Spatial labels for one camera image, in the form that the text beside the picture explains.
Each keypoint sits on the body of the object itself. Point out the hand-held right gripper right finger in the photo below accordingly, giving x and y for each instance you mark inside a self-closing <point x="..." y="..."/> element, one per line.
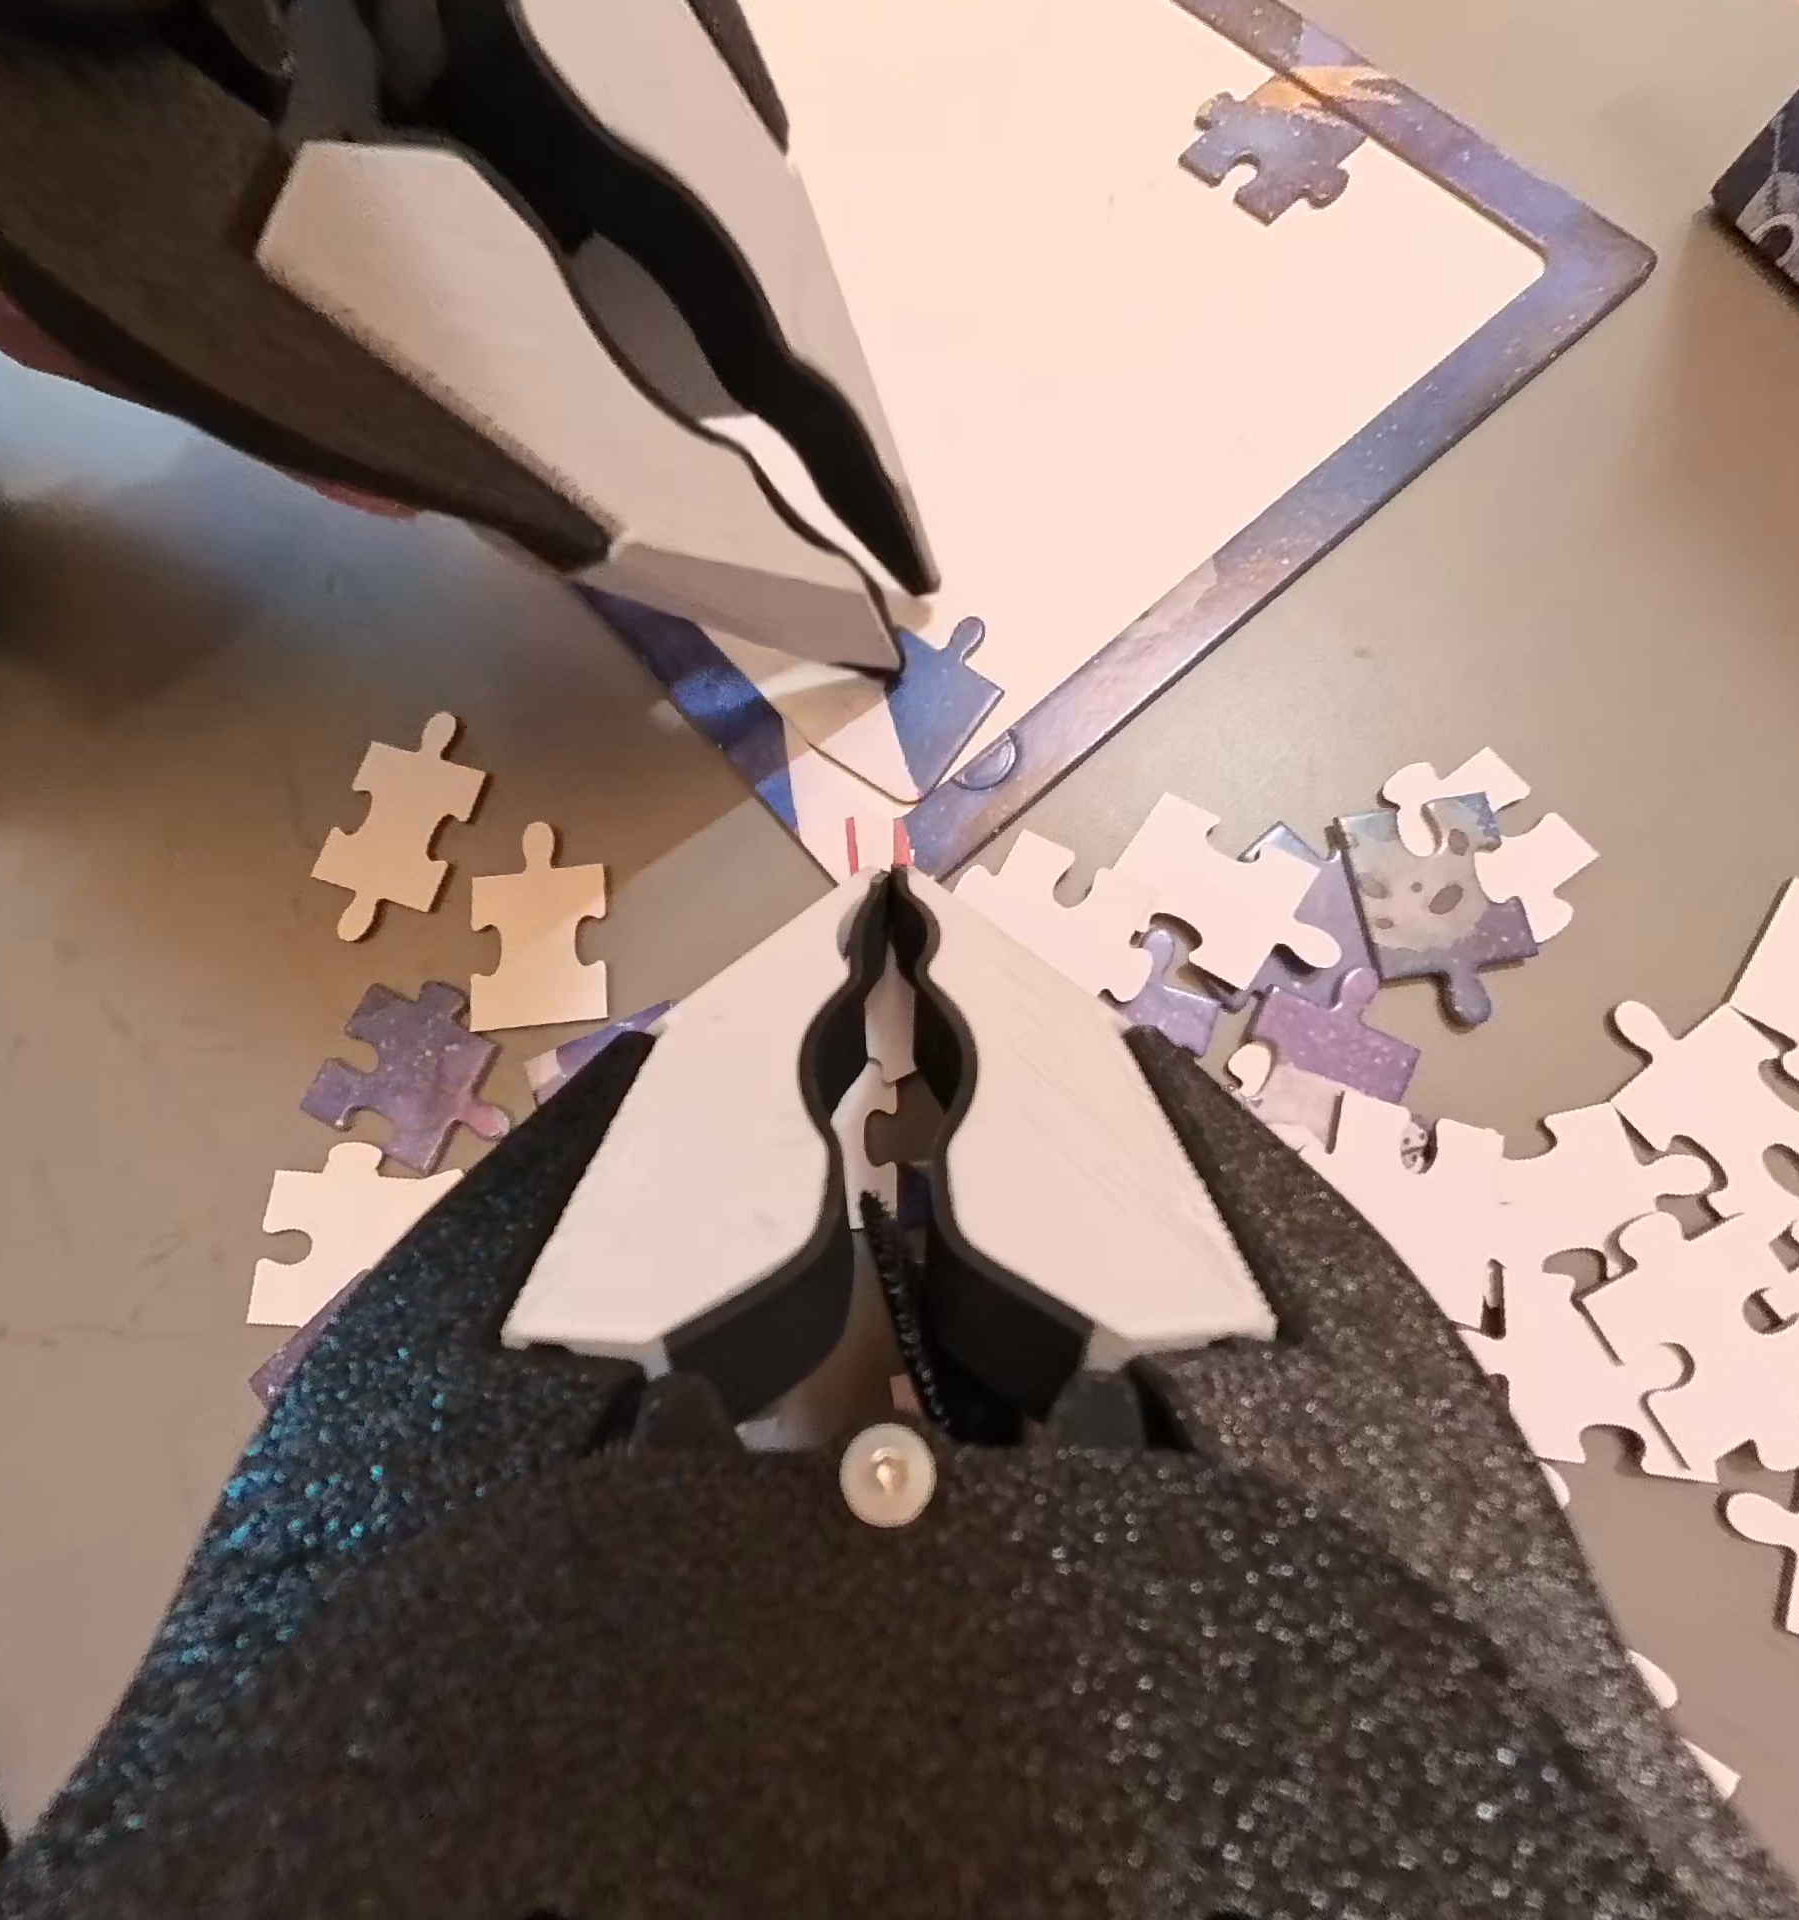
<point x="1095" y="1183"/>

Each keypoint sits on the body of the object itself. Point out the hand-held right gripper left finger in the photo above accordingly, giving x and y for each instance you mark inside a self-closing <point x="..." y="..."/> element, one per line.
<point x="687" y="1183"/>

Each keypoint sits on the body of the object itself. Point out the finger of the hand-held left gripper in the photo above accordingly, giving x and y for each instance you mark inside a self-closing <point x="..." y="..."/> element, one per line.
<point x="824" y="300"/>
<point x="448" y="300"/>

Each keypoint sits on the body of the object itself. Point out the blue framed puzzle board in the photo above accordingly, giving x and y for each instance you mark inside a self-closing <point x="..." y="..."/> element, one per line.
<point x="1139" y="375"/>

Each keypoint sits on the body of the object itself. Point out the pile of jigsaw puzzle pieces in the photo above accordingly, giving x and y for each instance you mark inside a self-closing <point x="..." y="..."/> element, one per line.
<point x="1588" y="1201"/>

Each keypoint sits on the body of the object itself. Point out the grey desk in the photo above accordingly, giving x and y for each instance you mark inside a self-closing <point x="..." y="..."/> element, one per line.
<point x="1440" y="630"/>

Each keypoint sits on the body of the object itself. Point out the blue comet puzzle piece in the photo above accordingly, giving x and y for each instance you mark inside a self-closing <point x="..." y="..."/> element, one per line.
<point x="1274" y="151"/>

